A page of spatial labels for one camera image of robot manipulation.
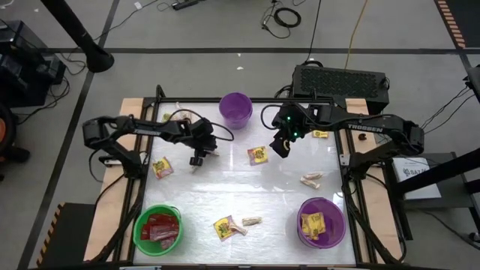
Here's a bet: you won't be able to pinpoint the small purple plastic bucket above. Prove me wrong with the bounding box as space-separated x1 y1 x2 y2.
218 91 254 131

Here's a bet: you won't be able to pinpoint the black computer case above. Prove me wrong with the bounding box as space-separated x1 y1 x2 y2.
291 64 391 122

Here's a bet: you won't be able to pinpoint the wooden side board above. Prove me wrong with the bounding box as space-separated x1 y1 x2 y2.
82 97 155 263
343 97 405 264

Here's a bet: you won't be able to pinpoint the large purple plastic bucket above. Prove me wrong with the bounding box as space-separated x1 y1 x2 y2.
296 196 347 250

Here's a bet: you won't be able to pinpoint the green plastic bucket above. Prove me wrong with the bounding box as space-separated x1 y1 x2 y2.
132 204 185 258

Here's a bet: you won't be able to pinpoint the black pole stand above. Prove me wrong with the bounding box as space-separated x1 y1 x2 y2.
39 0 116 74

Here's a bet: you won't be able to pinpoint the black power strip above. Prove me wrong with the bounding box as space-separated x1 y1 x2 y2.
170 0 200 11

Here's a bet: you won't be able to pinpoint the white printed paper sheet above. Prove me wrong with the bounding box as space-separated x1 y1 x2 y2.
391 156 443 201

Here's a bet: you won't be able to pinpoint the black mat orange stripes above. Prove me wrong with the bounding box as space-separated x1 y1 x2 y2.
433 0 480 50
35 202 98 269

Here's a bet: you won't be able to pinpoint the black equipment cart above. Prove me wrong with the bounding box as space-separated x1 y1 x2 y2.
0 19 68 110

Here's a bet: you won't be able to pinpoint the black orange wheeled base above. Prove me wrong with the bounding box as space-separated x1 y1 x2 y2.
0 103 32 184

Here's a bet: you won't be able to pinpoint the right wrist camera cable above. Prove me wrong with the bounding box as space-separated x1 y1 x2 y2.
260 103 286 131

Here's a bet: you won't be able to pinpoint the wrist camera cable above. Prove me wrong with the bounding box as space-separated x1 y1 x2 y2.
260 103 286 131
164 108 236 143

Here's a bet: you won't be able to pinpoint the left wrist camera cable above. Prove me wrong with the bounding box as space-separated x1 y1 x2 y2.
164 108 236 143

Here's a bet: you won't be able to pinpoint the thin black cable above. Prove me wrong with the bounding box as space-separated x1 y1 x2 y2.
302 0 323 65

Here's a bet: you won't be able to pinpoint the coiled black cable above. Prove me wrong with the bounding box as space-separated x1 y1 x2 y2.
260 0 302 40

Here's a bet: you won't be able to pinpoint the yellow cable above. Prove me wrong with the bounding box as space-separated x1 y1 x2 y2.
343 0 371 71

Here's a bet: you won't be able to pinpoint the black camera stand beam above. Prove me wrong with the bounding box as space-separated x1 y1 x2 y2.
393 147 480 242

